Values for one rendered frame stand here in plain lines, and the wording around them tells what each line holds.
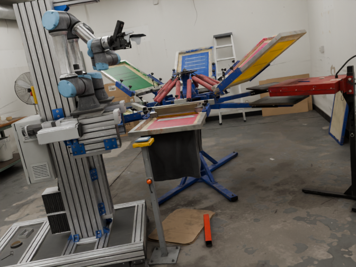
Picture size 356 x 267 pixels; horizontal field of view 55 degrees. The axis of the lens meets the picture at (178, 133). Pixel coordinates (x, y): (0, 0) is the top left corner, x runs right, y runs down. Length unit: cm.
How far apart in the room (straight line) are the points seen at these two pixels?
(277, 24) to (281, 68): 85
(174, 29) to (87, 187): 511
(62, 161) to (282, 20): 554
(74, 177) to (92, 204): 26
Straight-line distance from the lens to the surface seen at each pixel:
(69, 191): 278
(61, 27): 229
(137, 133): 267
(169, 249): 291
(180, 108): 316
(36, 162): 272
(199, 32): 725
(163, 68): 738
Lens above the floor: 153
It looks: 13 degrees down
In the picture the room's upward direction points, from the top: 9 degrees counter-clockwise
